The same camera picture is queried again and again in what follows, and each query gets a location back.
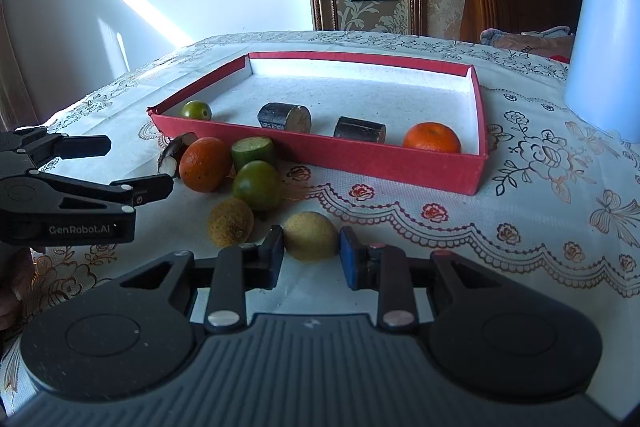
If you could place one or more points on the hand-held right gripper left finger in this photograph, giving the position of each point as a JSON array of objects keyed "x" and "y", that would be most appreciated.
[{"x": 272, "y": 257}]

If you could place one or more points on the green cucumber piece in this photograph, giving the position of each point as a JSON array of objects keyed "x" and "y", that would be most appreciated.
[{"x": 255, "y": 149}]

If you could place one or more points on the red cloth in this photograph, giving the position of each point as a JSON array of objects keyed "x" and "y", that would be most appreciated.
[{"x": 561, "y": 58}]

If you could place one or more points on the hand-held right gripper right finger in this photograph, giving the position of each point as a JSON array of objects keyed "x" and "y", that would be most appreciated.
[{"x": 352, "y": 257}]

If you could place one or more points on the person's left hand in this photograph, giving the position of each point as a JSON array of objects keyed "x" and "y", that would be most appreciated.
[{"x": 15, "y": 282}]

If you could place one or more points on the small green tangerine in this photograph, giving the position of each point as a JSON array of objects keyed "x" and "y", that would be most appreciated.
[{"x": 196, "y": 111}]

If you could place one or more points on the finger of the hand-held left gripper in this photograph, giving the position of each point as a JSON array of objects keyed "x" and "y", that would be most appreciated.
[
  {"x": 85, "y": 146},
  {"x": 150, "y": 189}
]

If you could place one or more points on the pink grey folded blanket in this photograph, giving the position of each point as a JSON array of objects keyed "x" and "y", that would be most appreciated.
[{"x": 525, "y": 42}]

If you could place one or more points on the large green tangerine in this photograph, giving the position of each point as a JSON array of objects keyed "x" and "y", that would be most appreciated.
[{"x": 257, "y": 186}]

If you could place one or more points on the orange tangerine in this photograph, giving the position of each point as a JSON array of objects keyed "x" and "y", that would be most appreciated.
[
  {"x": 205, "y": 164},
  {"x": 432, "y": 138}
]

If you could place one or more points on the yellow-brown round fruit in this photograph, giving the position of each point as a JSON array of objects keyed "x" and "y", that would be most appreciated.
[
  {"x": 310, "y": 237},
  {"x": 230, "y": 223}
]

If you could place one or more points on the light blue electric kettle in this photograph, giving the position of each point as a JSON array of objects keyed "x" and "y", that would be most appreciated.
[{"x": 605, "y": 57}]

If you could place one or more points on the white-tipped dark sugarcane piece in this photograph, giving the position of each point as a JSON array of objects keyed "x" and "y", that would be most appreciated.
[{"x": 175, "y": 152}]

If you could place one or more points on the shallow red cardboard box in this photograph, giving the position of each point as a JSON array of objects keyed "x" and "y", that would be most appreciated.
[{"x": 350, "y": 92}]

